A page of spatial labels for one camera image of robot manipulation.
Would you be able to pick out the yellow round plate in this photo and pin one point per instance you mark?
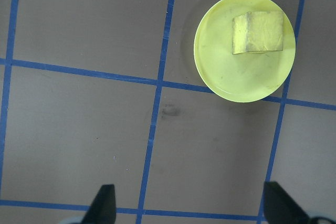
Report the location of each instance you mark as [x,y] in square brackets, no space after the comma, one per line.
[236,77]

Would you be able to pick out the yellow foam block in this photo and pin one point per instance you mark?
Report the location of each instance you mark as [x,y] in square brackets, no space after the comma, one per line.
[262,32]

